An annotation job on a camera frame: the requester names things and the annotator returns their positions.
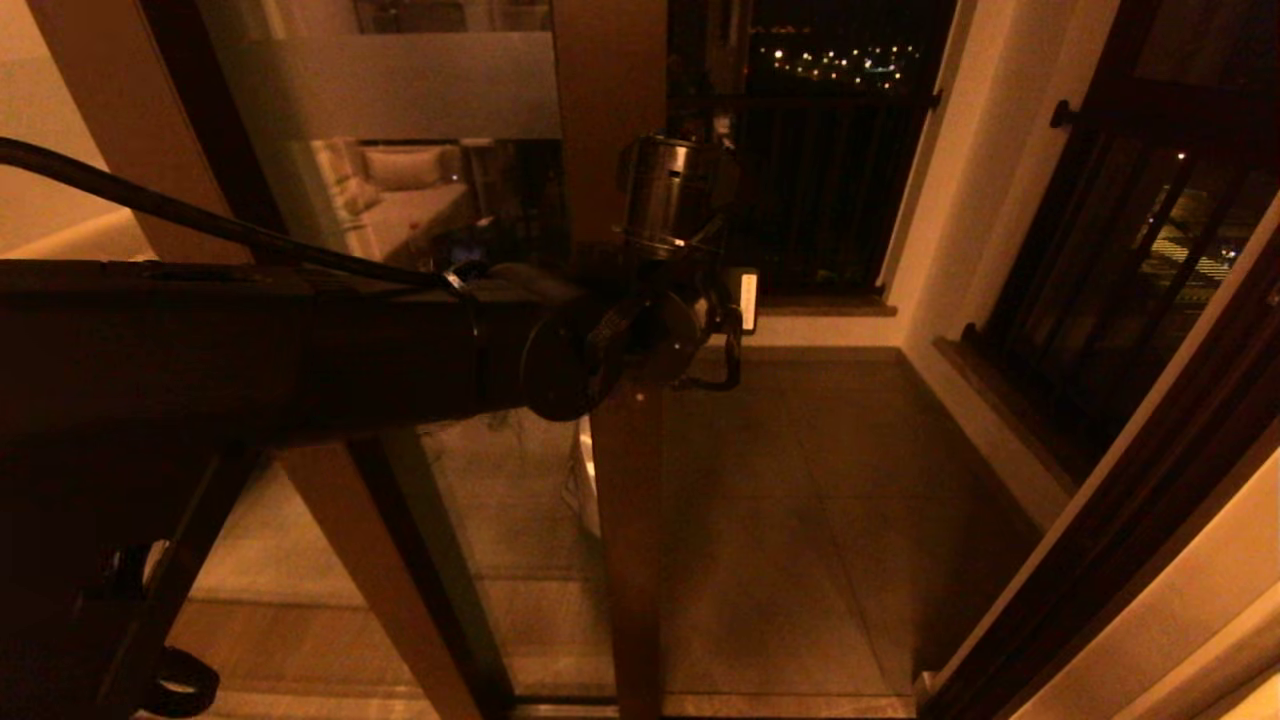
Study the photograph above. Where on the dark brown door jamb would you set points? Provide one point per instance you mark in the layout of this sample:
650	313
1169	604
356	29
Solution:
1100	540

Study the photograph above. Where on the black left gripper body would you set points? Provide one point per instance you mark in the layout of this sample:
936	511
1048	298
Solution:
700	295

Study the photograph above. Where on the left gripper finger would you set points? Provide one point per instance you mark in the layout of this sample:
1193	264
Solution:
748	300

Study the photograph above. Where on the brown framed fixed glass panel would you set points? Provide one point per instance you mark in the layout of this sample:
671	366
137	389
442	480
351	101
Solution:
140	100

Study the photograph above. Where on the brown framed sliding glass door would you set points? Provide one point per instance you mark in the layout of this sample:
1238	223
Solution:
630	560

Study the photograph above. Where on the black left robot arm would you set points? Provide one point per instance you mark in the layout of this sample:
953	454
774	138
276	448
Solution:
250	340

